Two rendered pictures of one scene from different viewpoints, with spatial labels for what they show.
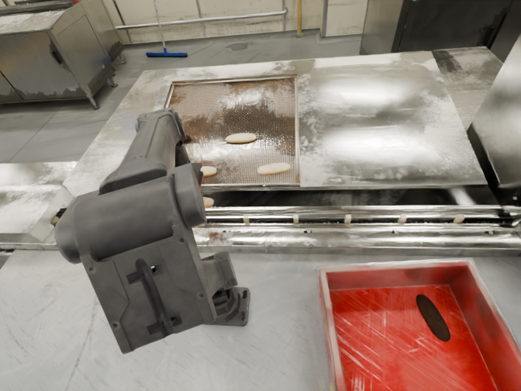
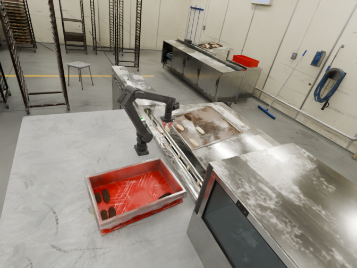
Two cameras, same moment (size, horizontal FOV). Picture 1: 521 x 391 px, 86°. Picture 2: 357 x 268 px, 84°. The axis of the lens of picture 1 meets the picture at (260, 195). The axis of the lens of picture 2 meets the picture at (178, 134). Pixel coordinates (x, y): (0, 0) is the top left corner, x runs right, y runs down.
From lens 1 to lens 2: 1.03 m
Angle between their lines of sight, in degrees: 38
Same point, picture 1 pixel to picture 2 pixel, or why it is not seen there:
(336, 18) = not seen: outside the picture
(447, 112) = not seen: hidden behind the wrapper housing
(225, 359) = (127, 154)
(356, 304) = (158, 177)
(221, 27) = (307, 120)
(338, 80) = (252, 144)
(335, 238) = (177, 165)
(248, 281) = (151, 152)
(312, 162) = (204, 150)
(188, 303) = (125, 101)
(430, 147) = not seen: hidden behind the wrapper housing
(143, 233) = (129, 91)
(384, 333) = (152, 185)
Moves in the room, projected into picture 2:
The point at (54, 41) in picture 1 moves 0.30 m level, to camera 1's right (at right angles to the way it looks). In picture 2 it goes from (220, 77) to (232, 82)
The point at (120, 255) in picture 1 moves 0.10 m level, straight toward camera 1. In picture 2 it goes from (126, 91) to (119, 98)
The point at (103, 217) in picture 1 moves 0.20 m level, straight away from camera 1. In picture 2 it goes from (129, 87) to (141, 77)
